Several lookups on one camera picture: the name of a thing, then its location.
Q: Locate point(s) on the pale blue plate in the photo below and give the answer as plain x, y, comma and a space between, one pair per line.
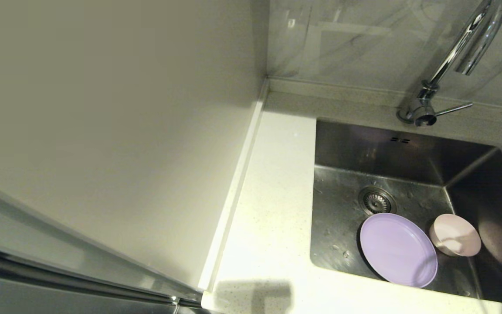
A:
397, 248

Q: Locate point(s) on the pink bowl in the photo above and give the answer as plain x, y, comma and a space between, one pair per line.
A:
455, 234

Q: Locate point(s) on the chrome gooseneck faucet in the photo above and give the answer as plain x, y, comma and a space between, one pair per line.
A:
449, 56

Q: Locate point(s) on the stainless steel sink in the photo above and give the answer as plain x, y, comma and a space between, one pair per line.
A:
342, 244

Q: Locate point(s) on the white trim strip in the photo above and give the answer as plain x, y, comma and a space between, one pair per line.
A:
233, 187

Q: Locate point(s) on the round metal drain strainer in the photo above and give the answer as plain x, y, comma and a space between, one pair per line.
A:
375, 200

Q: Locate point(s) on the white cabinet side panel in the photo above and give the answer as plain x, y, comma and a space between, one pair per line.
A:
103, 109

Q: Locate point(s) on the stainless steel appliance door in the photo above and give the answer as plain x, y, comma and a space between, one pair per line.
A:
15, 301

